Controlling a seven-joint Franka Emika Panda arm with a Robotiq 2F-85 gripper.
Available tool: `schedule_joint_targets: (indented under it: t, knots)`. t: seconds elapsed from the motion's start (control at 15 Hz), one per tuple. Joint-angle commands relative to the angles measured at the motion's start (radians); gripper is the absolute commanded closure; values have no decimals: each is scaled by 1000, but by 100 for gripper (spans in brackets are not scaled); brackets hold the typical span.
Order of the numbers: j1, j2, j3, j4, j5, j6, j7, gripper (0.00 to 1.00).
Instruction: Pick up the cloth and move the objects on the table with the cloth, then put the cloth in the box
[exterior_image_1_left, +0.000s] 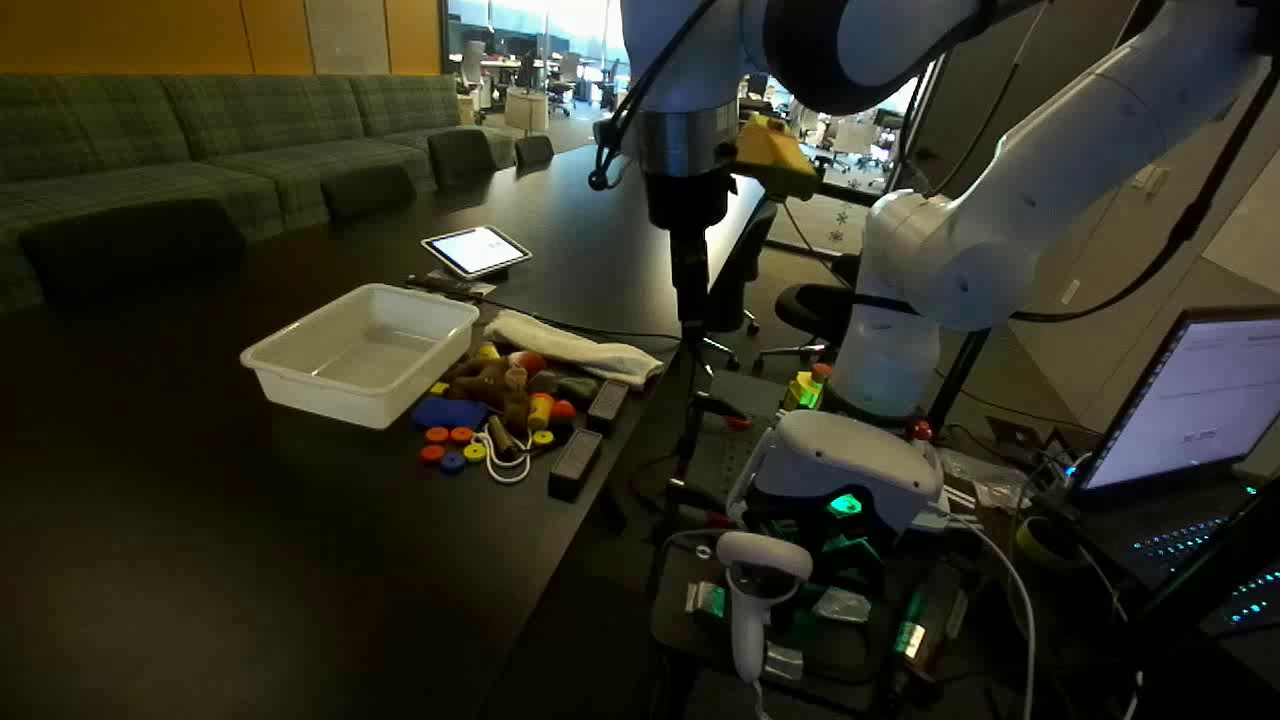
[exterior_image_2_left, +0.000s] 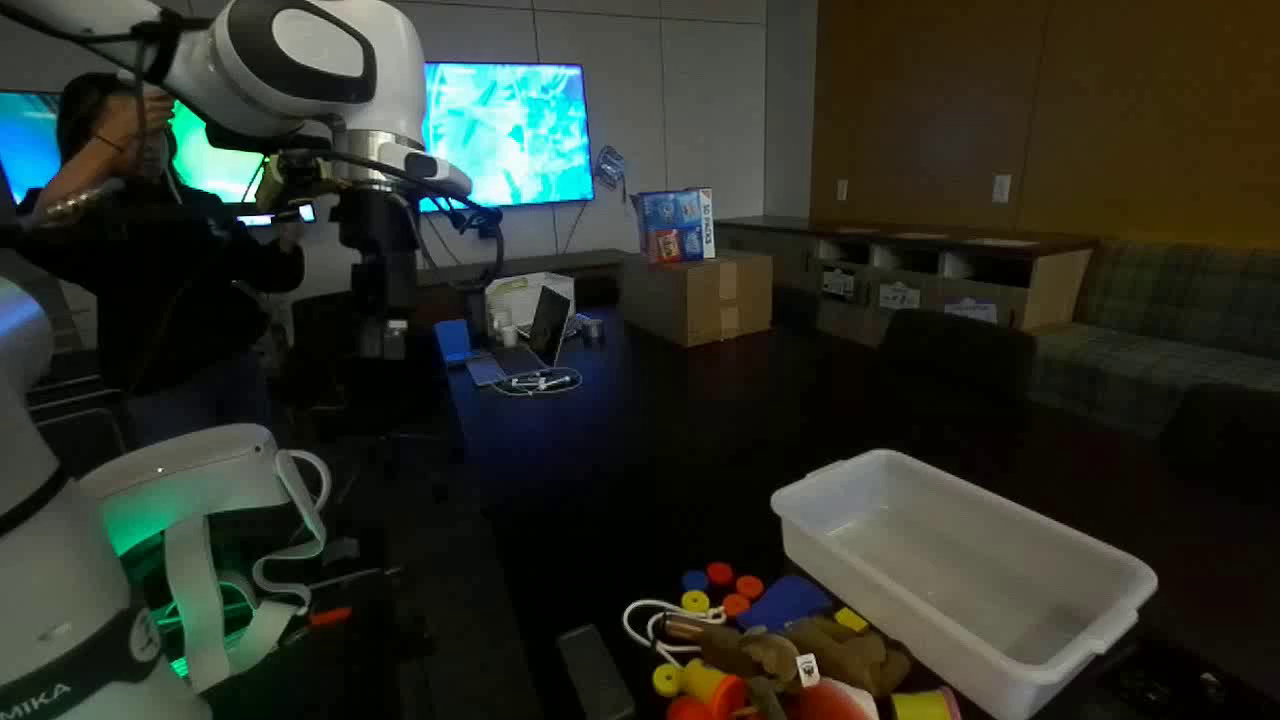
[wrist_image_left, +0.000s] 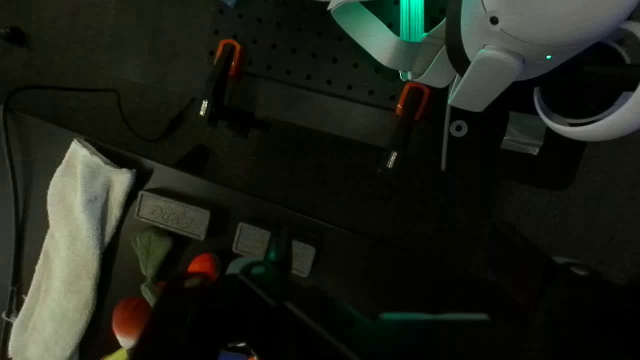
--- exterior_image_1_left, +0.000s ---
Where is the brown plush toy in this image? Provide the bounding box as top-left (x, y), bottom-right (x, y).
top-left (469, 358), bottom-right (527, 424)

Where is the white VR controller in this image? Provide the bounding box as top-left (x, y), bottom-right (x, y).
top-left (714, 533), bottom-right (810, 684)

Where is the tablet with lit screen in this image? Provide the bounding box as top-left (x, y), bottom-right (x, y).
top-left (418, 225), bottom-right (527, 281)

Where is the red toy apple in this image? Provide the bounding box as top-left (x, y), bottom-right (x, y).
top-left (546, 399), bottom-right (579, 424)

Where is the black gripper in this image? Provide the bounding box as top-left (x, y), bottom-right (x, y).
top-left (645, 172), bottom-right (733, 335)

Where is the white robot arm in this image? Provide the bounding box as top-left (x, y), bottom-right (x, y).
top-left (620, 0), bottom-right (1275, 419)

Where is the black rectangular block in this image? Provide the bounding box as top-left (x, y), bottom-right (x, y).
top-left (546, 429), bottom-right (602, 501)

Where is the orange disc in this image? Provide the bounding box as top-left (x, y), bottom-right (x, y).
top-left (425, 424), bottom-right (451, 443)

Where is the white cord loop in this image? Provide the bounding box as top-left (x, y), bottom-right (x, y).
top-left (480, 443), bottom-right (534, 486)

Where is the yellow disc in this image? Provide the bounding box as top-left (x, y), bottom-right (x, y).
top-left (464, 440), bottom-right (486, 462)

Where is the open laptop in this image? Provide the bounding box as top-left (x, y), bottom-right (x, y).
top-left (1073, 306), bottom-right (1280, 634)

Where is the clear plastic bin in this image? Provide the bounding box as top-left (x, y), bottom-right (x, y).
top-left (240, 282), bottom-right (480, 429)

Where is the green plaid sofa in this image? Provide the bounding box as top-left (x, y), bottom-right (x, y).
top-left (0, 74), bottom-right (511, 313)

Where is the white VR headset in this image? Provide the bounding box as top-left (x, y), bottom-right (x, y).
top-left (728, 413), bottom-right (944, 533)

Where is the blue flat piece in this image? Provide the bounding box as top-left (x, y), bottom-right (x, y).
top-left (408, 395), bottom-right (486, 429)

